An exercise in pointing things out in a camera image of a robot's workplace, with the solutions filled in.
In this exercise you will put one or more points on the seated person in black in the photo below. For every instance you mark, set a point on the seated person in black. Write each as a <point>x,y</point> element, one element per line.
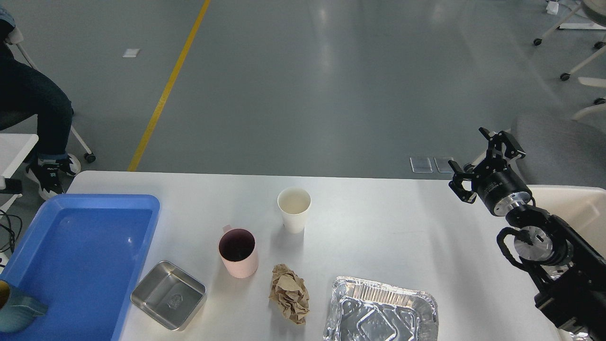
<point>28,92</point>

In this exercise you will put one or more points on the floor outlet plate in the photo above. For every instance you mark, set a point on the floor outlet plate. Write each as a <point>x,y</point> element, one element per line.
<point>421,165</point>
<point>442,164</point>

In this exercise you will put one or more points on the crumpled brown paper ball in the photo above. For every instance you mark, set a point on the crumpled brown paper ball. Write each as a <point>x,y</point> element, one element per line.
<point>290,294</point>

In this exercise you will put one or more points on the pink ribbed mug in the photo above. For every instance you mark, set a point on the pink ribbed mug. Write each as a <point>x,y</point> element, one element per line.
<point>238,251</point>

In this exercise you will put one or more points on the aluminium foil tray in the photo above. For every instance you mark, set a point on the aluminium foil tray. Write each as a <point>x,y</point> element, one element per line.
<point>366,310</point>

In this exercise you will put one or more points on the teal mug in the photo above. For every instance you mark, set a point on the teal mug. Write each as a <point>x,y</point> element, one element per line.
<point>17,309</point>

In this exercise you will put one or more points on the white paper cup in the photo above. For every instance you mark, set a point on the white paper cup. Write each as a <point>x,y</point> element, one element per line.
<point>294,204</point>

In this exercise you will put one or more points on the left floor outlet plate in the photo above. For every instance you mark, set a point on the left floor outlet plate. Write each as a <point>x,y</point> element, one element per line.
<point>421,165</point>

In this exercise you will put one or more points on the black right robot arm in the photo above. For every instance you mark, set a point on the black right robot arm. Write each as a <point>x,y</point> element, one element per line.
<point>570,275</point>

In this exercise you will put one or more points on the white plastic bin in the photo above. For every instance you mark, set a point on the white plastic bin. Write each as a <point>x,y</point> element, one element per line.
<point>577,208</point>

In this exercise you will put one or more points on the grey office chair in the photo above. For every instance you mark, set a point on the grey office chair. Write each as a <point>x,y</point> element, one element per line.
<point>560,151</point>

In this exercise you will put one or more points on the white side table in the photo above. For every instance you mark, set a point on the white side table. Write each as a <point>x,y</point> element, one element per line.
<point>13,150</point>

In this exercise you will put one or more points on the right floor outlet plate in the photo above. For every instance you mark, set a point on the right floor outlet plate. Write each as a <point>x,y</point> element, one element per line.
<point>442,164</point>

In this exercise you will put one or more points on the stainless steel square dish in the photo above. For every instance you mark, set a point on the stainless steel square dish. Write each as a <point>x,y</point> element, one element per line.
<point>169,295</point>

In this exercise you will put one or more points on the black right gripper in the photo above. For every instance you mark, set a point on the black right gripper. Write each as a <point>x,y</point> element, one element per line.
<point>500,191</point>

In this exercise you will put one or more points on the blue plastic tray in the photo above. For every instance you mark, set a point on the blue plastic tray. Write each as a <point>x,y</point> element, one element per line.
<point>81,256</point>

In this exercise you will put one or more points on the white paper on floor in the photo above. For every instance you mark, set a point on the white paper on floor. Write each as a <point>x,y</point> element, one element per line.
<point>131,52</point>

